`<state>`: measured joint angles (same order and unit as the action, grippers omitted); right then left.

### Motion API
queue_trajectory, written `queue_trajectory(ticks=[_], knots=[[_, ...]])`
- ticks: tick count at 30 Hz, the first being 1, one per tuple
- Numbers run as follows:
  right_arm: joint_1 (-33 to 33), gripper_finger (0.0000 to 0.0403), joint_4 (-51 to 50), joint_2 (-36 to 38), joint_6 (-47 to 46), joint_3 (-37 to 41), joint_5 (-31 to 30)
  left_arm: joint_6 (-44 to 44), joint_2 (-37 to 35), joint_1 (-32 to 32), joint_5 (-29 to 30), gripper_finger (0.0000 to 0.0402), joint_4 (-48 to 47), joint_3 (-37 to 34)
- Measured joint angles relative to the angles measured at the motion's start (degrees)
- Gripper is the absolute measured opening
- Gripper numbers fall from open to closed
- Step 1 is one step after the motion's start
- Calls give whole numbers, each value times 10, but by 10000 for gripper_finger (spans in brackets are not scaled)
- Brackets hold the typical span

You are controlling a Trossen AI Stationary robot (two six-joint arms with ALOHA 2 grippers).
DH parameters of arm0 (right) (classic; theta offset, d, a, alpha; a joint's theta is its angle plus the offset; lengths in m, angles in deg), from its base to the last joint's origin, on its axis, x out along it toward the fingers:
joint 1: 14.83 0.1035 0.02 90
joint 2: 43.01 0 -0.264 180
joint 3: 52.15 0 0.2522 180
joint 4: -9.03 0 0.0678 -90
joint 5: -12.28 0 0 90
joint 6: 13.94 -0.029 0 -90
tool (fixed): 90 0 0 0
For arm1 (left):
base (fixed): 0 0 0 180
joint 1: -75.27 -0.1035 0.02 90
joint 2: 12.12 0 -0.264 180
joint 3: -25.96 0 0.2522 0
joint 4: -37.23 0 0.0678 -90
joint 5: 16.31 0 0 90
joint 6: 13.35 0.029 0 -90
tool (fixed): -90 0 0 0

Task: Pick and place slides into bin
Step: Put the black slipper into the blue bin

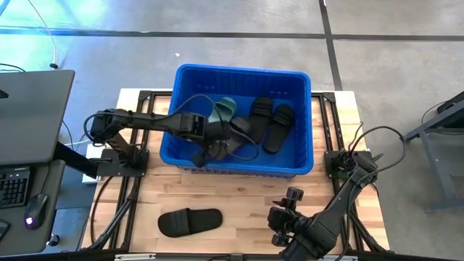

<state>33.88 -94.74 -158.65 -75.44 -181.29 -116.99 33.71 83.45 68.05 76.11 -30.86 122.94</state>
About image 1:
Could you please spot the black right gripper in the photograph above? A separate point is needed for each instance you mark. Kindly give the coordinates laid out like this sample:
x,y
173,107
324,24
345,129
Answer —
x,y
286,221

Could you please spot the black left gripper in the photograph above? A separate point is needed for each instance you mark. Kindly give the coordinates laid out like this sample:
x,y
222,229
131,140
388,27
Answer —
x,y
214,136

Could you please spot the black foam slide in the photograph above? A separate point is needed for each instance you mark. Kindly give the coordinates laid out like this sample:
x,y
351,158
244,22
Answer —
x,y
239,127
261,108
277,134
195,221

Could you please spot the teal foam slide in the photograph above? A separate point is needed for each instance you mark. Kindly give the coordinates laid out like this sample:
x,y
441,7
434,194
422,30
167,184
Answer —
x,y
226,107

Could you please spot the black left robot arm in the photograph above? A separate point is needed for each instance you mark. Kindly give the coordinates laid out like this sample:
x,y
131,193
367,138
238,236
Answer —
x,y
156,121

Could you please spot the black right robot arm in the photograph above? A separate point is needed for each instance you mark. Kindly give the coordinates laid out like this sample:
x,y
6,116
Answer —
x,y
326,224

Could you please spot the blue plastic bin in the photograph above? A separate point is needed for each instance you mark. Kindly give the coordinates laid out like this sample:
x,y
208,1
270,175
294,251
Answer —
x,y
235,79

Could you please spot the white power box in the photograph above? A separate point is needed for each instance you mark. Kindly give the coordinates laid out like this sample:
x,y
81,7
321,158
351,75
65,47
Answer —
x,y
93,150

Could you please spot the dark grey desk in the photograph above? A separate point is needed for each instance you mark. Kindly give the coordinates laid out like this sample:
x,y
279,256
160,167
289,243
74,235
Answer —
x,y
50,188

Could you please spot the grey metal stand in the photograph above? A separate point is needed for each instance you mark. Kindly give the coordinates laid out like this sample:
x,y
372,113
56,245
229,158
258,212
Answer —
x,y
435,119

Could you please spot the black round knob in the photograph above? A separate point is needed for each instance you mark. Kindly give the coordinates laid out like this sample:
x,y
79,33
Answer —
x,y
53,240

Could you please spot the black computer mouse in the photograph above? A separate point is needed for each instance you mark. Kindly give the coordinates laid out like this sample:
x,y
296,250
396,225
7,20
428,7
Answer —
x,y
36,210

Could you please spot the black keyboard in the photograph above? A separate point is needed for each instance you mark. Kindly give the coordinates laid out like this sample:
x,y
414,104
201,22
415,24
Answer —
x,y
12,188

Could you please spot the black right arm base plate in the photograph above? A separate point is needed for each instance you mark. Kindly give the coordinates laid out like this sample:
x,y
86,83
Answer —
x,y
331,159

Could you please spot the black aluminium table frame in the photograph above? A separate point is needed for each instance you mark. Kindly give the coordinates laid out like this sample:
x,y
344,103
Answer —
x,y
144,96

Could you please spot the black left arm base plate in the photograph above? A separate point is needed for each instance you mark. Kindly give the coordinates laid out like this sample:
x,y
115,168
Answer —
x,y
108,163

